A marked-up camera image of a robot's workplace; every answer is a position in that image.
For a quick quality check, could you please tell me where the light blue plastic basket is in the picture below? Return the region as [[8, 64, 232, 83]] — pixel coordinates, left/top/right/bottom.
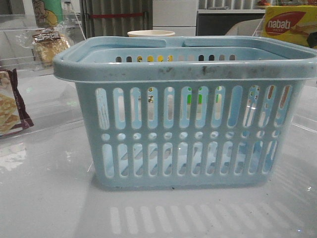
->
[[53, 36, 317, 188]]

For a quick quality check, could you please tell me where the popcorn print paper cup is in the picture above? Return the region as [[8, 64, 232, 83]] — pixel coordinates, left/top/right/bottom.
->
[[127, 30, 175, 37]]

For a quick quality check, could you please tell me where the white cabinet in background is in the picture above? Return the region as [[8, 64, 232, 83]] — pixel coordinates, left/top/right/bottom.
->
[[153, 0, 199, 36]]

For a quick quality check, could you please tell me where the clear acrylic display shelf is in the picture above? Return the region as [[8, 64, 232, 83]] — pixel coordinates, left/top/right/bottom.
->
[[0, 14, 82, 147]]

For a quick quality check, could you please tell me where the yellow nabati wafer box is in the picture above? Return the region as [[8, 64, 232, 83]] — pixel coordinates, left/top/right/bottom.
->
[[261, 5, 317, 49]]

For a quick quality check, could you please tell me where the bagged sliced bread loaf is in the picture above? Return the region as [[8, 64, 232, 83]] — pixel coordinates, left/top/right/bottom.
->
[[16, 23, 74, 67]]

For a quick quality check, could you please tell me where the maroon cracker snack packet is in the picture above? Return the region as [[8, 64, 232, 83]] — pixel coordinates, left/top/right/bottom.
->
[[0, 69, 34, 136]]

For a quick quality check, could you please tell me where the clear acrylic right stand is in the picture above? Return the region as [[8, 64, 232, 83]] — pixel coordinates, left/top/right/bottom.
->
[[252, 15, 265, 37]]

